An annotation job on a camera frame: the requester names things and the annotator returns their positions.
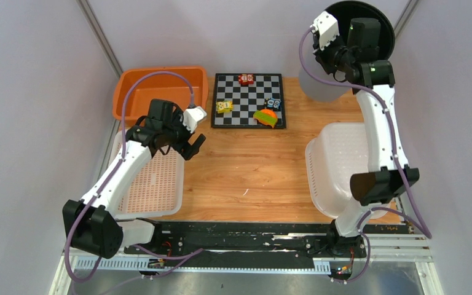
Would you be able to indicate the left aluminium frame post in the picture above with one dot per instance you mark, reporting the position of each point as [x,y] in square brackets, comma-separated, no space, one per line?
[95,26]

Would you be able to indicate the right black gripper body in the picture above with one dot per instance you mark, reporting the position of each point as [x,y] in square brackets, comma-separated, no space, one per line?
[334,55]

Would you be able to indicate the blue toy block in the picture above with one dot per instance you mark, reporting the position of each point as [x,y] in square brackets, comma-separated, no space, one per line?
[273,104]

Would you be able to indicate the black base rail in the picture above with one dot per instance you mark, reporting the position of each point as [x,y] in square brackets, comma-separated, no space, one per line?
[228,247]

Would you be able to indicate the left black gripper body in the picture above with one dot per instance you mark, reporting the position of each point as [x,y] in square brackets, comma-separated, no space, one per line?
[179,133]

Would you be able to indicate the aluminium frame post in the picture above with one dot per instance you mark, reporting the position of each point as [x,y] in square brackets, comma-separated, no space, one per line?
[404,15]
[95,26]

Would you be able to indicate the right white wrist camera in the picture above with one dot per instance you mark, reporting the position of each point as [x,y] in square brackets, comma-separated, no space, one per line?
[325,29]

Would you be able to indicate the grey bin black liner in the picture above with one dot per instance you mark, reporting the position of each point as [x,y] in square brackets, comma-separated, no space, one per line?
[352,42]

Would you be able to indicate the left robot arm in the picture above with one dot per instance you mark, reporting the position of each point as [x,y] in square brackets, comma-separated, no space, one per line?
[90,223]

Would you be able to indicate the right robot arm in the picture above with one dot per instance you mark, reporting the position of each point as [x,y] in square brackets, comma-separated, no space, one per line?
[388,173]

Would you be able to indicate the red toy block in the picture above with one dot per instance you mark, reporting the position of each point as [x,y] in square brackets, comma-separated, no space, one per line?
[246,79]

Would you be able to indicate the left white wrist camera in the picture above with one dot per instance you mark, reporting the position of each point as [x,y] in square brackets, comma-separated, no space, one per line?
[192,117]

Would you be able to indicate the black white chessboard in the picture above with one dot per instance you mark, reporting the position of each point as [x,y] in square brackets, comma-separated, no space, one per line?
[247,100]

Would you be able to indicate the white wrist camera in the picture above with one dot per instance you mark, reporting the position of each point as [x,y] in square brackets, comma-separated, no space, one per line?
[192,117]
[325,29]

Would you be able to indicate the orange green toy burger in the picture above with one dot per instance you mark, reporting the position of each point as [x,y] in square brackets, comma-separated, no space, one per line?
[266,117]

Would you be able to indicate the yellow toy block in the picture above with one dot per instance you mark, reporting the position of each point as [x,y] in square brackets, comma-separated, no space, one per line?
[224,107]

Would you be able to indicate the orange plastic tub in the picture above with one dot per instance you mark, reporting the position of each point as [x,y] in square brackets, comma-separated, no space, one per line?
[165,87]

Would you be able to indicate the white perforated basket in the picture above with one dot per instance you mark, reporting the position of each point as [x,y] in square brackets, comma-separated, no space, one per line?
[157,189]

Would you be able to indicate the right aluminium frame post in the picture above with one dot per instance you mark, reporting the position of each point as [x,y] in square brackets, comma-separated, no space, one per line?
[404,15]

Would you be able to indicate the large white plastic tub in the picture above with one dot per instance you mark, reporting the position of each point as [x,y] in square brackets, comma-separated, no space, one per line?
[339,151]

